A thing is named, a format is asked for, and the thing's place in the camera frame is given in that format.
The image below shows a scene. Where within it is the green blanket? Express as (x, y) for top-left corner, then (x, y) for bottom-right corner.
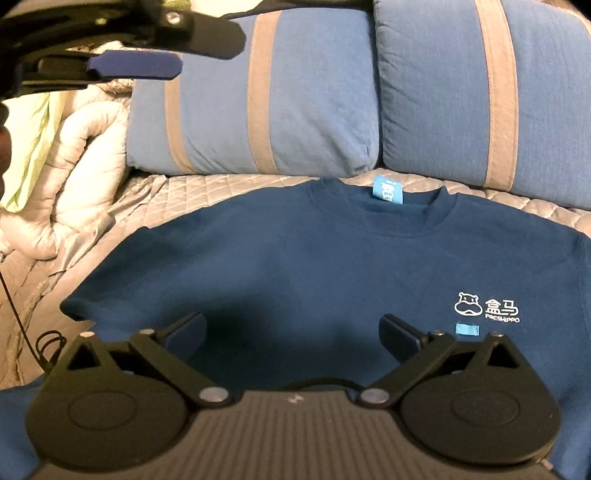
(1, 92), (67, 213)

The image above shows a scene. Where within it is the dark blue sweatshirt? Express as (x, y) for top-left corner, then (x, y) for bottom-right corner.
(1, 179), (590, 479)

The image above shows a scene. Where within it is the blue striped pillow right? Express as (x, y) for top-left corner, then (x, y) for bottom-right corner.
(374, 1), (590, 209)

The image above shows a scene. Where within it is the quilted beige bedspread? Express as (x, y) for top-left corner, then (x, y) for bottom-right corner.
(0, 172), (591, 388)

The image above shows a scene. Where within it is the blue striped pillow left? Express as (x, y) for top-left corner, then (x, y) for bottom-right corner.
(126, 8), (380, 177)

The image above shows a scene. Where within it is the beige folded comforter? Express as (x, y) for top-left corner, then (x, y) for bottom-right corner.
(1, 79), (134, 260)

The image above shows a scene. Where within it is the blue striped pillow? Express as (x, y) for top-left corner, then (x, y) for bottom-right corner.
(126, 8), (380, 177)
(374, 1), (590, 209)

